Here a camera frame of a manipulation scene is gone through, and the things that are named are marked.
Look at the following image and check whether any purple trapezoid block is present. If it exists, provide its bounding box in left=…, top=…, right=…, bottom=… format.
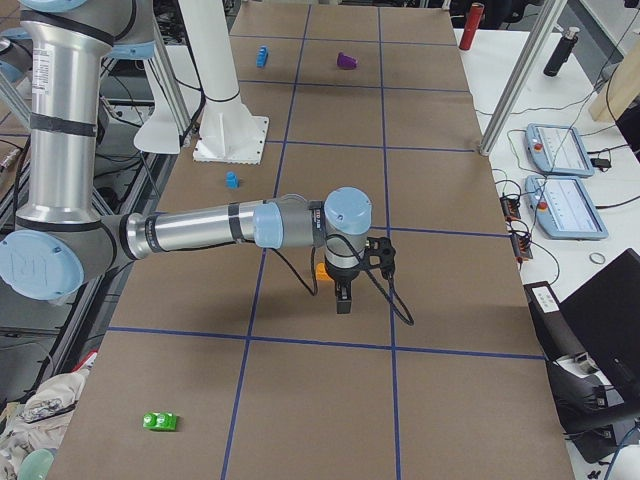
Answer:
left=336, top=51, right=358, bottom=70

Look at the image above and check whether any small blue block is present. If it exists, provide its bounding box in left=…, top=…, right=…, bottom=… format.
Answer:
left=225, top=171, right=240, bottom=189

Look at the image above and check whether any black cylinder tool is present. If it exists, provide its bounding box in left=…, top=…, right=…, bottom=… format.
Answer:
left=543, top=27, right=580, bottom=77

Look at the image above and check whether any far teach pendant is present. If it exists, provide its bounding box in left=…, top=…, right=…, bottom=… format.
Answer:
left=525, top=123, right=595, bottom=178

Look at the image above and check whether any green brick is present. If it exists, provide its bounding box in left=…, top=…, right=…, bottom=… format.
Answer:
left=142, top=411, right=179, bottom=432

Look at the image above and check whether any aluminium frame post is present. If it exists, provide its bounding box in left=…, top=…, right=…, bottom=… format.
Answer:
left=478, top=0, right=567, bottom=157

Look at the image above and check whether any crumpled patterned cloth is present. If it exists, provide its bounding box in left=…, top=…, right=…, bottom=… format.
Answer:
left=1, top=370, right=88, bottom=479

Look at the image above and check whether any black laptop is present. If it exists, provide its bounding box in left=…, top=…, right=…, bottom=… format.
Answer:
left=524, top=248, right=639, bottom=463

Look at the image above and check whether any red cylinder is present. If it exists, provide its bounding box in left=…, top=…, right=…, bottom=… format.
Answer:
left=459, top=2, right=485, bottom=51

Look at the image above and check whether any near teach pendant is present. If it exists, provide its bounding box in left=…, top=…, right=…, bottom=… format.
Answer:
left=525, top=175, right=609, bottom=240

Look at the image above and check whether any orange trapezoid block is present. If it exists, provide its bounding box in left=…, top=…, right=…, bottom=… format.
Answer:
left=315, top=262, right=332, bottom=281

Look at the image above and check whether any long blue brick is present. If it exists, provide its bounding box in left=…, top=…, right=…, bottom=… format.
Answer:
left=256, top=45, right=269, bottom=68

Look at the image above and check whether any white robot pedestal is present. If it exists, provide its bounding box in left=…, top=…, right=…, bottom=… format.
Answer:
left=179, top=0, right=269, bottom=164

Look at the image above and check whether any teach pendant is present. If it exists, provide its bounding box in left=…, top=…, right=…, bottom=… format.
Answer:
left=525, top=123, right=595, bottom=178
left=525, top=175, right=609, bottom=240

